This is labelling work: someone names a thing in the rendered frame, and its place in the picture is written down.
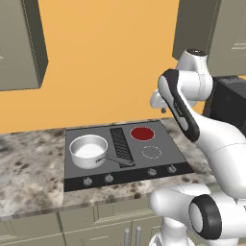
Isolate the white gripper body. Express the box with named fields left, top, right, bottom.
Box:
left=149, top=88, right=168, bottom=111

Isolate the large round hob burner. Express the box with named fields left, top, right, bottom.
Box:
left=130, top=126, right=156, bottom=142

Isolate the black microwave oven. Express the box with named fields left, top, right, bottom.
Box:
left=202, top=75, right=246, bottom=130

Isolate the grey and black hob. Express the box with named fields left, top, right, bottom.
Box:
left=62, top=119, right=195, bottom=193

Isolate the wide grey-green drawer front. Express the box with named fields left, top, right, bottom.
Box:
left=0, top=211, right=63, bottom=240
left=95, top=197, right=154, bottom=224

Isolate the grey-green cupboard door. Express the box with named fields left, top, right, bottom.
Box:
left=62, top=221, right=135, bottom=246
left=131, top=216, right=165, bottom=246
left=0, top=233, right=66, bottom=246

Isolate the narrow grey-green drawer front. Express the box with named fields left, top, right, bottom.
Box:
left=59, top=205, right=98, bottom=233

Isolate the silver saucepan with handle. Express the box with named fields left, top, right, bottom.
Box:
left=68, top=134, right=135, bottom=170

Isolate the grey-green wall cupboard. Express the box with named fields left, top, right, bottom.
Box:
left=0, top=0, right=49, bottom=92
left=171, top=0, right=246, bottom=78

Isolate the grey bar door handle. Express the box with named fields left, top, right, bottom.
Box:
left=135, top=225, right=142, bottom=246
left=124, top=228, right=131, bottom=246

